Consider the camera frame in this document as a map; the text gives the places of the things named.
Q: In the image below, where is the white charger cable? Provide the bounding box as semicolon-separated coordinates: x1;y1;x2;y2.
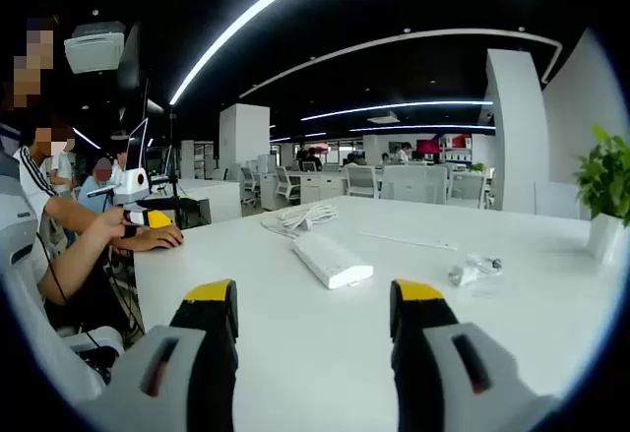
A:
465;253;506;277

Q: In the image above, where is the curved ceiling light strip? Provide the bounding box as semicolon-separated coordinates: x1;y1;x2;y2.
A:
168;0;356;106

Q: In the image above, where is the bundled white power strip cable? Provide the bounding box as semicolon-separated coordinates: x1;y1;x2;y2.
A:
259;203;342;237

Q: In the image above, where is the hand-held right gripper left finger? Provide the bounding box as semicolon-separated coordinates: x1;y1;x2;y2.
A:
73;278;241;432

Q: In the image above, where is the white chair armrest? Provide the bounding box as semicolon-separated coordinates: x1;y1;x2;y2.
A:
62;324;126;358

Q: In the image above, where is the black device cable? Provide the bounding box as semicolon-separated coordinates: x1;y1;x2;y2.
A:
34;232;71;306

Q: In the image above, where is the flat white desk socket panel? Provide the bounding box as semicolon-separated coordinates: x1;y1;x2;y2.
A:
358;229;460;252

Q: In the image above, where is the white office chair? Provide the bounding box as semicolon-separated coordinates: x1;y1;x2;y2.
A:
343;164;381;200
273;165;302;205

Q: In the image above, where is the grey worn chest device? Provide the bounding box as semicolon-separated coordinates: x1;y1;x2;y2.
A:
0;175;40;280

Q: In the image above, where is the person's left hand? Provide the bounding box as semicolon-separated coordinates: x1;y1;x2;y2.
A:
95;205;129;241

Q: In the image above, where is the white charger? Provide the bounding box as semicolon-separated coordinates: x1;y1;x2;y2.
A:
448;263;477;288

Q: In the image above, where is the white power strip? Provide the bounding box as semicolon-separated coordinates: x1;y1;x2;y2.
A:
292;231;375;291

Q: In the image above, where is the ceiling air conditioner unit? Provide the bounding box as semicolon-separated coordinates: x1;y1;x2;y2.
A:
63;20;127;75

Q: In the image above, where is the white desk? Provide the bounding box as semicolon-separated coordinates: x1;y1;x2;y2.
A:
131;194;622;432

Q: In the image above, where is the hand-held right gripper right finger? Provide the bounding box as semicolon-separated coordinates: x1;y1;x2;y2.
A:
390;278;561;432

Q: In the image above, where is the grey desk partition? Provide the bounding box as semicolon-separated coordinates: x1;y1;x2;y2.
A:
380;163;450;205

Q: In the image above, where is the green potted plant white pot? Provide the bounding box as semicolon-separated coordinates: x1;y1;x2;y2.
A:
574;124;630;266

